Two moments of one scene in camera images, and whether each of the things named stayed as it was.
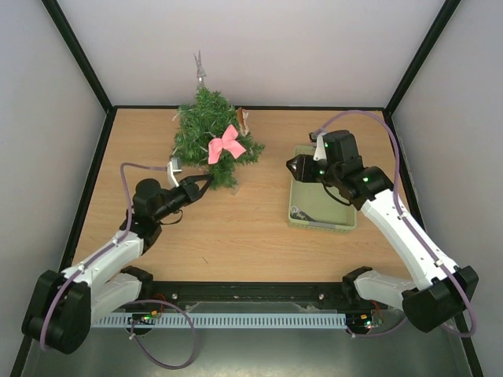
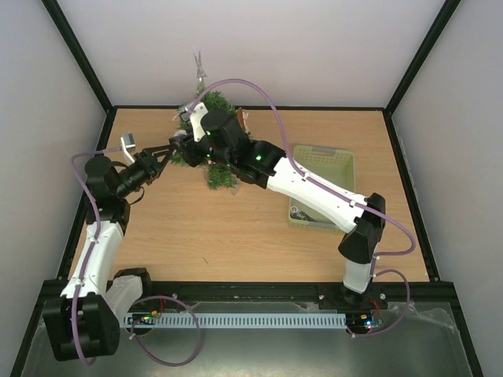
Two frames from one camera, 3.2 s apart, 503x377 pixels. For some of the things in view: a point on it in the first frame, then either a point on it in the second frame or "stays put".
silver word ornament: (298, 214) stays put
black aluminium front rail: (312, 291) stays put
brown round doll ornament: (242, 115) stays put
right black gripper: (302, 168) to (187, 148)
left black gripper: (190, 188) to (149, 164)
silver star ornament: (200, 74) stays put
